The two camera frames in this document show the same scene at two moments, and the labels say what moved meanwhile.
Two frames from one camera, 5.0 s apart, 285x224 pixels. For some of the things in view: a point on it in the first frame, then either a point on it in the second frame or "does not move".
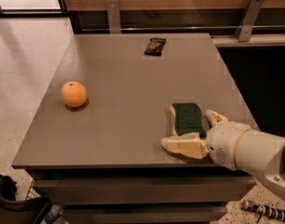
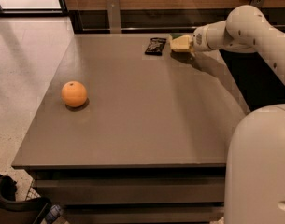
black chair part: x=7 y=210 does not move
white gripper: x=222 y=143 to x=199 y=40
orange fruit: x=74 y=93 does not move
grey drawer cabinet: x=93 y=143 does not move
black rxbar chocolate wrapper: x=155 y=47 does not move
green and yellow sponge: x=187 y=121 to x=175 y=35
